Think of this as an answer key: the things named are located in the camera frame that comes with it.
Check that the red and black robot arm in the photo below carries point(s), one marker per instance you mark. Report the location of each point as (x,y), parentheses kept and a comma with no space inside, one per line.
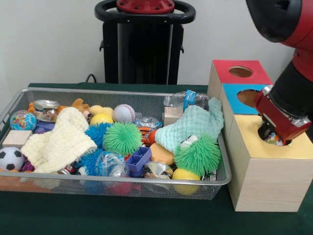
(293,44)

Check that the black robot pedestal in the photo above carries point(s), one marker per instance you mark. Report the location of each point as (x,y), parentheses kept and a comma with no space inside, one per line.
(142,49)

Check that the small globe print ball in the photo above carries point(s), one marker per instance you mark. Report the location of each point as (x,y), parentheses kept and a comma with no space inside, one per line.
(23,121)

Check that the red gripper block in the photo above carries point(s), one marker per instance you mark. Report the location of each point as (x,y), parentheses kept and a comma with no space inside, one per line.
(281,117)

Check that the green furry monster toy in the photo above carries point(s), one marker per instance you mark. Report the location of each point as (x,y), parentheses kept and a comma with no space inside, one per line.
(198,155)

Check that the plain yellow ball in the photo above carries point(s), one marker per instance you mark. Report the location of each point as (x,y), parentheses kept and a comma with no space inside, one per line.
(101,119)

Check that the blue spiky rubber ball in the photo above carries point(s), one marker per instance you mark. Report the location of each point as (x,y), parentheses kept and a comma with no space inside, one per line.
(98,133)

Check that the yellow plush animal toy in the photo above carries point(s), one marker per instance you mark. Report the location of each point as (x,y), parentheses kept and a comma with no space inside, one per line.
(79,104)

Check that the small black white soccer ball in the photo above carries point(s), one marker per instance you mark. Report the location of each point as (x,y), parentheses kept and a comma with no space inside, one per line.
(11,158)

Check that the cream muslin cloth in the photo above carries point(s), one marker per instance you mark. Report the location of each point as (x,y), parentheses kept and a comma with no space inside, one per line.
(61,142)

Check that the mint green muslin cloth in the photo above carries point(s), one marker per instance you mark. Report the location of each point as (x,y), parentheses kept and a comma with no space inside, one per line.
(195,122)

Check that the wooden box with three holes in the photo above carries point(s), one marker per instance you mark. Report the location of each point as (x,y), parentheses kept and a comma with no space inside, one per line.
(269,181)

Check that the clear mesh bin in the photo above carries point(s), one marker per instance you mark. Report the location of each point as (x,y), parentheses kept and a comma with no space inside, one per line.
(171,190)

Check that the green spiky rubber ball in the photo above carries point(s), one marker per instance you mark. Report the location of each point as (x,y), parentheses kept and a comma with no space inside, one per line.
(122,139)

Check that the colourful patterned knotted toy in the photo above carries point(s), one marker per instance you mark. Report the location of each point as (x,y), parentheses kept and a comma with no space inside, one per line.
(274,140)

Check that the dark green table cloth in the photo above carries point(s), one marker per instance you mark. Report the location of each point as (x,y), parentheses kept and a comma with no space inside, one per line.
(146,215)

